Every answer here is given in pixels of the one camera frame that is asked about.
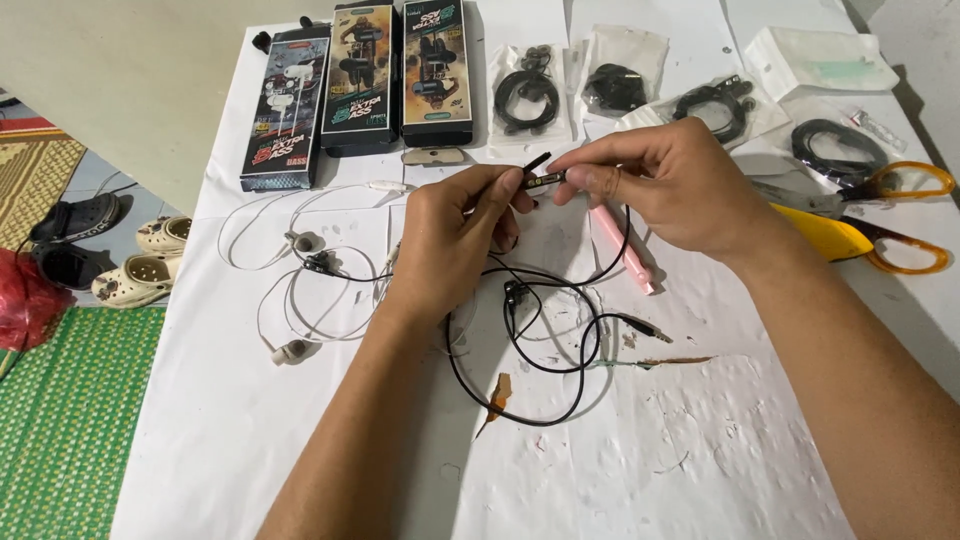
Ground person's right hand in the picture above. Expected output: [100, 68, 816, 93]
[546, 117, 783, 265]

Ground small clear tube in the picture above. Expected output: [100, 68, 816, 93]
[849, 107, 909, 154]

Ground white wired earphones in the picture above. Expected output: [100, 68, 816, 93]
[217, 178, 481, 369]

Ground pink pen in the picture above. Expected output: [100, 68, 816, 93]
[588, 204, 658, 296]

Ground white paper table cover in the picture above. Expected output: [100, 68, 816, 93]
[109, 0, 960, 540]

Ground yellow utility knife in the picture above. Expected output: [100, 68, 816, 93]
[768, 202, 876, 263]

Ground clear bag with bunched earphones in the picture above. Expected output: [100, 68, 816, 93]
[579, 24, 671, 126]

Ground red plastic bag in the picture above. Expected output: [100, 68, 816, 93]
[0, 247, 77, 354]

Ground wide clear bag with earphones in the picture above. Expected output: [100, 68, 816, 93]
[618, 71, 793, 149]

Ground white flat pouch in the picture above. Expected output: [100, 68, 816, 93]
[744, 26, 900, 103]

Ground black wired earphones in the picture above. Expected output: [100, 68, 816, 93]
[302, 150, 675, 429]

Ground earphone box with white earphones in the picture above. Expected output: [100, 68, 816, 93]
[240, 26, 333, 193]

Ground person's left hand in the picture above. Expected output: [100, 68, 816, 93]
[388, 165, 539, 318]

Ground patterned brown rug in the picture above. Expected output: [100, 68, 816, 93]
[0, 116, 88, 253]

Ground clear bag with coiled earphones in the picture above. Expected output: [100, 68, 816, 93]
[487, 43, 576, 146]

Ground green woven mat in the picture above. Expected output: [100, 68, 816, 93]
[0, 305, 167, 540]

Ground cream clog shoe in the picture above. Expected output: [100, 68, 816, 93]
[90, 252, 182, 310]
[135, 216, 193, 257]

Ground crumpled clear bag with cable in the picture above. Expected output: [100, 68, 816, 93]
[780, 101, 903, 189]

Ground earphone box with orange print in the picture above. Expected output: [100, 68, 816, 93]
[321, 3, 402, 159]

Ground orange-handled scissors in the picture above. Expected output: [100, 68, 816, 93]
[750, 160, 957, 276]

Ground beige card piece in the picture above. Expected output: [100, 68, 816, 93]
[401, 146, 468, 167]

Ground black clog shoe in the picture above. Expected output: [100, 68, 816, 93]
[30, 241, 119, 292]
[28, 192, 122, 246]

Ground earphone box with teal lettering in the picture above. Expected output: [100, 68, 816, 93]
[401, 0, 476, 148]

